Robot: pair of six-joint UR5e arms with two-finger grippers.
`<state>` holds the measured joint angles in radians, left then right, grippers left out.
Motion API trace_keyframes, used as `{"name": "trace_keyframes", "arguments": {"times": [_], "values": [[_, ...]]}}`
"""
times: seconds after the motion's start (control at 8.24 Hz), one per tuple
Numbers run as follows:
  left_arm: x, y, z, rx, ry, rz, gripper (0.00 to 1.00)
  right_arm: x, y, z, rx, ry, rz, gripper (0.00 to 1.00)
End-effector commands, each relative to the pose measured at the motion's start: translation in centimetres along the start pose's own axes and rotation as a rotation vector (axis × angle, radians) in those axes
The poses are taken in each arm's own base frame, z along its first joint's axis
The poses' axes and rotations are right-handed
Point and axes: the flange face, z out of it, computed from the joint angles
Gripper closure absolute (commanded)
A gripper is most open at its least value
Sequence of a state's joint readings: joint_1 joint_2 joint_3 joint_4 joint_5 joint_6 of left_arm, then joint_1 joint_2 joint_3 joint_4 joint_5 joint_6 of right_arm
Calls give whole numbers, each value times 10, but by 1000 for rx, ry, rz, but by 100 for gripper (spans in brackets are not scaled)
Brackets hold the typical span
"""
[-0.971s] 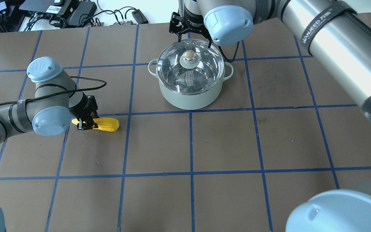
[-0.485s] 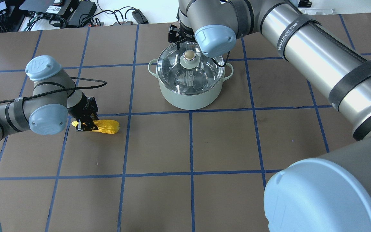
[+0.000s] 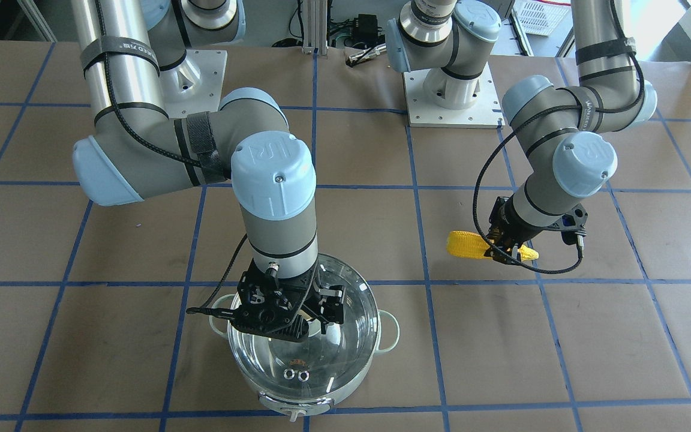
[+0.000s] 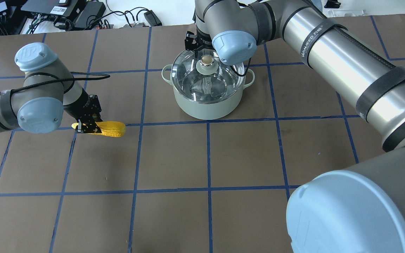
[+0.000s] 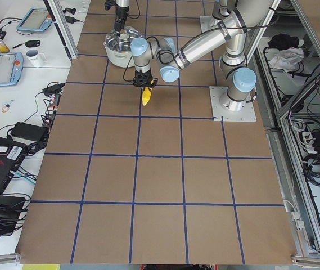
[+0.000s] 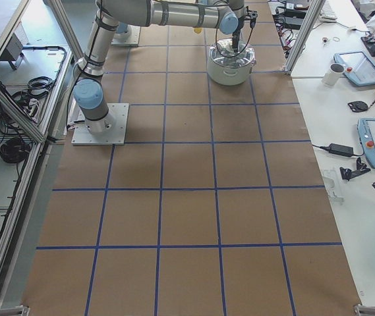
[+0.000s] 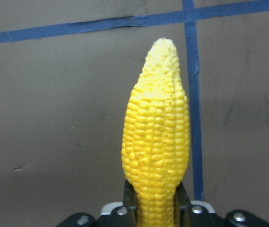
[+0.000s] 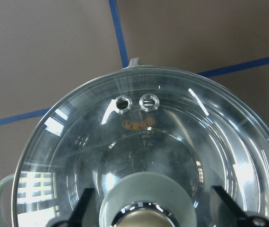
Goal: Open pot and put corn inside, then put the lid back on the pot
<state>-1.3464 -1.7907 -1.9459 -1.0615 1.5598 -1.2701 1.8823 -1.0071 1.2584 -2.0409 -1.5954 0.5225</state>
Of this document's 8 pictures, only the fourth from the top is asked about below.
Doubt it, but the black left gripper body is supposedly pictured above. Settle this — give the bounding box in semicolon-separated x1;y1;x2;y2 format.
70;94;102;122

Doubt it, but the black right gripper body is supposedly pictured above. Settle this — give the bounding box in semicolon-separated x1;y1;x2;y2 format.
184;31;213;51

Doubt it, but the yellow corn cob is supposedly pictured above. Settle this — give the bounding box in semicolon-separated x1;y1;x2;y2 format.
72;121;126;138

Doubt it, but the glass pot lid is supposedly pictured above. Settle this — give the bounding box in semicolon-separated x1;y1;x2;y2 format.
168;49;245;104

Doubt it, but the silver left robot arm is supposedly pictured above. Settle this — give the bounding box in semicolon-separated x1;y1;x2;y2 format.
0;42;102;134

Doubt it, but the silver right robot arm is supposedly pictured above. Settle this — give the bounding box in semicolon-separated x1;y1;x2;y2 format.
195;0;405;253

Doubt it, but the pale green cooking pot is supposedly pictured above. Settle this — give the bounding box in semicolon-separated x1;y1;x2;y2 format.
161;49;255;120

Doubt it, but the black laptop charger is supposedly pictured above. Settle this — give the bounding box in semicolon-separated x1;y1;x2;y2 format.
144;10;162;27

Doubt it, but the power strip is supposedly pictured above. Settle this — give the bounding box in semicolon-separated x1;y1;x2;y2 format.
95;20;148;30

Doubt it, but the black power brick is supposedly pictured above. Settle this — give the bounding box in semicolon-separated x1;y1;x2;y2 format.
73;1;106;31

